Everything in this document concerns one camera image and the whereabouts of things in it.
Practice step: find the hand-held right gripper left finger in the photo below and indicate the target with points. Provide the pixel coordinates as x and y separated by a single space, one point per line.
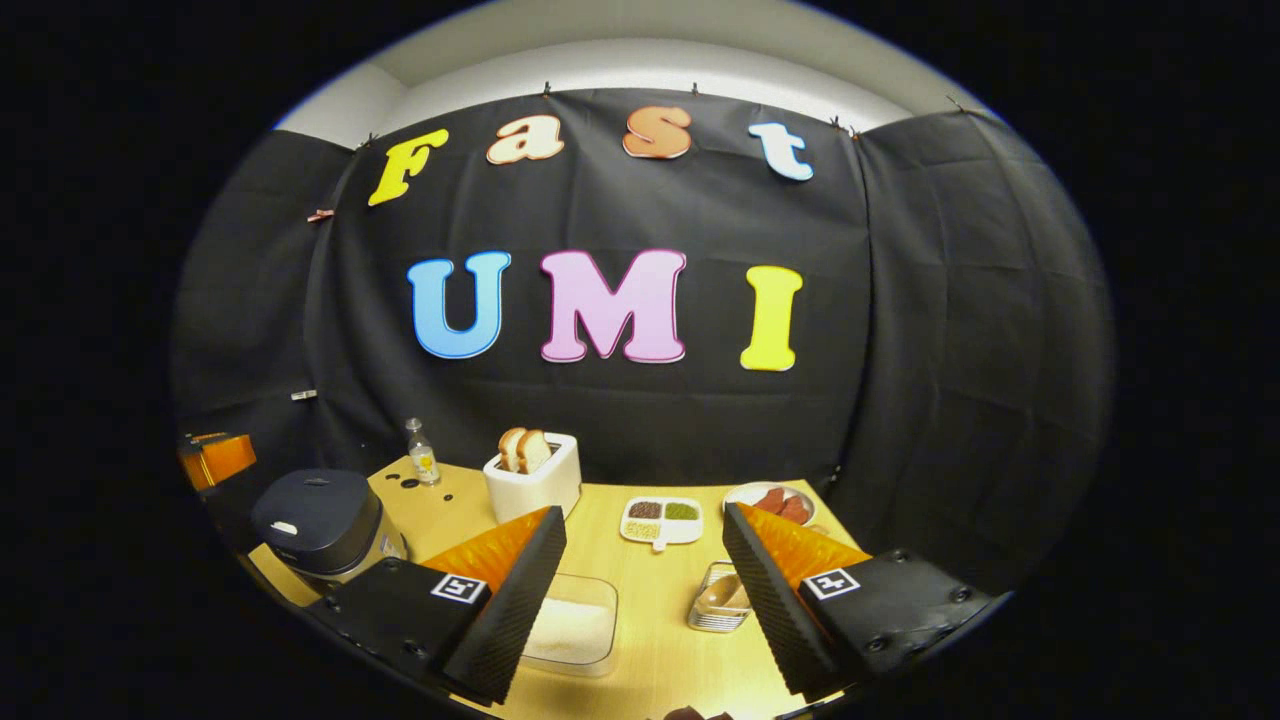
505 625

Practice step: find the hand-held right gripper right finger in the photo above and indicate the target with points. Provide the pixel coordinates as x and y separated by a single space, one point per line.
785 625

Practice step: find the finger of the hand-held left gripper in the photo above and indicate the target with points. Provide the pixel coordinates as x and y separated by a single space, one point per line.
222 460

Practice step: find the white rice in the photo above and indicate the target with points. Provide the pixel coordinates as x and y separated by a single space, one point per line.
572 630

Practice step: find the wooden spoon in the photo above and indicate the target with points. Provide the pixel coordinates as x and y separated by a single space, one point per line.
722 592

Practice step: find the dark blue rice cooker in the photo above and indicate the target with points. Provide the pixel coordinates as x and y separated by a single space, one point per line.
315 515

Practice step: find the clear plastic rice container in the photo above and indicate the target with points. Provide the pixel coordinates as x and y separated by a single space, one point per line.
575 590

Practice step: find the red meat piece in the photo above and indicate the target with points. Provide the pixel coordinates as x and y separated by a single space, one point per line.
770 500
796 509

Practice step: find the white divided dish of beans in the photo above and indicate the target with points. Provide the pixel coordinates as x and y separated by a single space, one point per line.
690 528

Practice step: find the white toaster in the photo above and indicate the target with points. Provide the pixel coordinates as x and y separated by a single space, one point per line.
535 492

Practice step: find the round white plate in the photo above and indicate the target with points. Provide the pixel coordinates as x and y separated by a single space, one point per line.
740 493

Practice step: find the toast bread slice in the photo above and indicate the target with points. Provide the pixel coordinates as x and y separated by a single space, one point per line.
508 450
535 452

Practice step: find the small clear bottle yellow label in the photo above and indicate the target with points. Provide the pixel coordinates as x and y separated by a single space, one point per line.
424 462

